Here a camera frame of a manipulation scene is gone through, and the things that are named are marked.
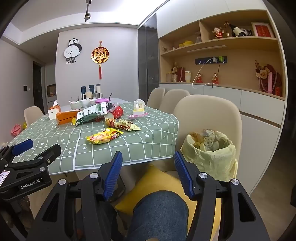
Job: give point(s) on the red gift bag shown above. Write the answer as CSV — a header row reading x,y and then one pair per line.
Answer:
x,y
181,74

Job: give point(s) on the white bowl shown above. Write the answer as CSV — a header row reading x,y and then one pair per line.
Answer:
x,y
76,105
86,102

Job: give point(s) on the black power strip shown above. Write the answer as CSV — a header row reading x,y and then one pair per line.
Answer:
x,y
209,61

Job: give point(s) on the small flower bouquet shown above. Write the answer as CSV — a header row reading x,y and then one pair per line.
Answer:
x,y
175,69

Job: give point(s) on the green white carton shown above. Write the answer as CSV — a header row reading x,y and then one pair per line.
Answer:
x,y
91,114

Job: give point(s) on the panda wall clock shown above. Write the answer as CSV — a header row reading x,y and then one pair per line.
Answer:
x,y
72,49

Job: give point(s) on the wine bottle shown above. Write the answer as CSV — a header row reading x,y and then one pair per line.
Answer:
x,y
235,30

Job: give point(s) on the red and gold figurine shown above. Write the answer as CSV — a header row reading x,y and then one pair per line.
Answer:
x,y
218,32

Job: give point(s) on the beige chair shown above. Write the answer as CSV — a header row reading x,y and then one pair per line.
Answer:
x,y
156,97
33,114
208,115
173,98

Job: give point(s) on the panda bottle holder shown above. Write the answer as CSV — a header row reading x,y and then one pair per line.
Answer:
x,y
246,32

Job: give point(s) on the red paper cup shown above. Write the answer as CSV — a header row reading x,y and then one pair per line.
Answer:
x,y
116,111

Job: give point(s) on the white plastic container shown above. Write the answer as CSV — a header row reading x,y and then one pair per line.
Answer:
x,y
187,76

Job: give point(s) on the dark blue thermos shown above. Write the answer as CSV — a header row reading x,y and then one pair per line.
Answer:
x,y
83,91

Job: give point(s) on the person's leg in jeans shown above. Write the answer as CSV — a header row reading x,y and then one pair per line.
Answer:
x,y
157,215

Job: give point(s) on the white bottle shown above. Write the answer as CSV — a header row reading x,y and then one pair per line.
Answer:
x,y
98,88

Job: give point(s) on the red knot wall ornament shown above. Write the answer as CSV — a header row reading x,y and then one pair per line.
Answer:
x,y
100,55

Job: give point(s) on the red framed picture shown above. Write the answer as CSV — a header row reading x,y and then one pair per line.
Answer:
x,y
262,30

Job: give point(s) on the yellow dish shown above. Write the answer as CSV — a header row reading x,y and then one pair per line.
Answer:
x,y
186,43

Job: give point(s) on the yellow snack packet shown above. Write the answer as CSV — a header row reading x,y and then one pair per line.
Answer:
x,y
105,136

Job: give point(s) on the ceiling track light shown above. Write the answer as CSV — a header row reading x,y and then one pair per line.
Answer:
x,y
87,12

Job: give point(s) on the trash bin with yellow bag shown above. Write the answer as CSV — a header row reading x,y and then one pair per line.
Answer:
x,y
208,157

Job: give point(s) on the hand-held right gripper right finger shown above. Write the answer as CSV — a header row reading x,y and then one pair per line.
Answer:
x,y
183,176

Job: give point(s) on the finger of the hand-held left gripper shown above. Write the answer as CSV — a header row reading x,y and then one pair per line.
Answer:
x,y
22,147
46,155

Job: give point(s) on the white jug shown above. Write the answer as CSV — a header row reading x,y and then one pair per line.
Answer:
x,y
86,95

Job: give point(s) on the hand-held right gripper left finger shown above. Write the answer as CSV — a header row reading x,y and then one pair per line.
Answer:
x,y
113,176

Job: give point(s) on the dark glass cabinet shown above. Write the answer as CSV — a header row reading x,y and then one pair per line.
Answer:
x,y
148,58

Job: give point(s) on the white and orange tissue box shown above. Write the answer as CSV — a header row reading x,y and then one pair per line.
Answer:
x,y
54,112

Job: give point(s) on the gold and red wrapper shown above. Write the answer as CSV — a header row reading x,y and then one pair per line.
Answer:
x,y
120,125

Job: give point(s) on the pink wrapper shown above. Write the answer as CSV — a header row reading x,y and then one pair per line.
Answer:
x,y
138,116

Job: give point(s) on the wooden shelf cabinet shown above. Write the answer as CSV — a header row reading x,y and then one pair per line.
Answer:
x,y
242,51

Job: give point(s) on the yellow cushion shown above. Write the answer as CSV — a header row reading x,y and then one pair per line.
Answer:
x,y
159,183

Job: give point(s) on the green checked tablecloth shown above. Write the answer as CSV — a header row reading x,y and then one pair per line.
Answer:
x,y
129,143

